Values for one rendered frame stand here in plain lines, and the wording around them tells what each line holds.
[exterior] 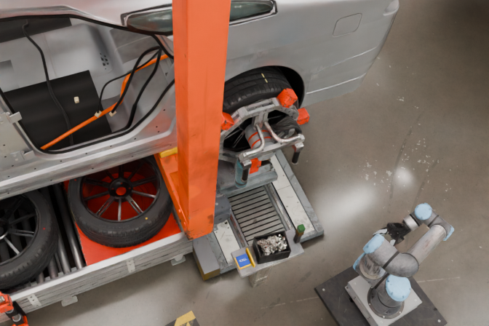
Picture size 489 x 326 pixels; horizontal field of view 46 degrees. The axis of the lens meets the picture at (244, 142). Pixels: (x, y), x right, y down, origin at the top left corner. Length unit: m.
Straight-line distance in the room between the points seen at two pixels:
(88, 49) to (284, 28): 1.40
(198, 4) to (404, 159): 3.08
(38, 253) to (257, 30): 1.83
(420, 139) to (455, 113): 0.44
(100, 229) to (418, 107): 2.84
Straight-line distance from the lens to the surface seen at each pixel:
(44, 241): 3.69
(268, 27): 3.07
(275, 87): 3.40
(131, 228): 3.63
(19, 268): 3.66
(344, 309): 3.76
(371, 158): 4.66
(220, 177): 4.10
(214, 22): 2.05
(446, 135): 5.01
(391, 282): 3.49
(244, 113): 3.31
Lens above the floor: 3.80
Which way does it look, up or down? 57 degrees down
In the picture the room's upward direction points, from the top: 8 degrees clockwise
